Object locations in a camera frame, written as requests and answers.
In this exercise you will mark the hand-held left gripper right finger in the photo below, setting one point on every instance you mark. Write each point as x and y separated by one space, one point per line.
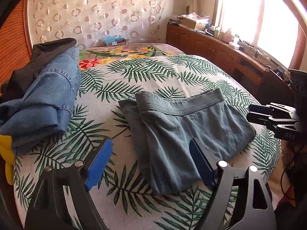
199 160

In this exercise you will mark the wooden cabinet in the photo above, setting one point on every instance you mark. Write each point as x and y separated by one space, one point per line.
203 43

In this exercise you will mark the grey-green pants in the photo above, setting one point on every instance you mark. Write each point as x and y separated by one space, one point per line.
179 134

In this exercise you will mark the floral blanket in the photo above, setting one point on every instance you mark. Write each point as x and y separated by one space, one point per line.
108 57

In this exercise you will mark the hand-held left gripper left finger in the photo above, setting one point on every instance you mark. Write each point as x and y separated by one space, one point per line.
100 163

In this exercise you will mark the blue denim jeans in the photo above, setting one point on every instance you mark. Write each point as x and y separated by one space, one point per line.
40 100

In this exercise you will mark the window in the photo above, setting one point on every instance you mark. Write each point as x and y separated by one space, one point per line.
251 16

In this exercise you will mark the orange slatted wooden panel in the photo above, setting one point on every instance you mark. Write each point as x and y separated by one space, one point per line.
14 43

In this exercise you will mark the black garment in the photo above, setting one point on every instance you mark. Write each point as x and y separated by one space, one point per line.
48 52

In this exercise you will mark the dark wooden chair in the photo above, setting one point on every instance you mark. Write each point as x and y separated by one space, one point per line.
275 88

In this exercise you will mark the cardboard box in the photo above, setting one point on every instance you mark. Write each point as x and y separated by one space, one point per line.
191 23

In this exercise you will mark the yellow cloth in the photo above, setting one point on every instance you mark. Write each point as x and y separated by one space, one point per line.
7 158

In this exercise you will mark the circle-print sheer curtain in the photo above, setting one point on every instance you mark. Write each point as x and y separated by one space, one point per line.
96 12

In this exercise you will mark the small box with blue cloth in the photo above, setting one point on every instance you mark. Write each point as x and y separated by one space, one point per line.
112 39

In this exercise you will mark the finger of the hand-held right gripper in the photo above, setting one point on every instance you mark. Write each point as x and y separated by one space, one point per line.
261 119
268 110

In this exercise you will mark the leaf-print bed sheet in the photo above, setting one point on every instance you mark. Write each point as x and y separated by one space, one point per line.
120 83

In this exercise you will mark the person's right hand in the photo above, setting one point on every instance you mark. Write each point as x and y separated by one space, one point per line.
287 155

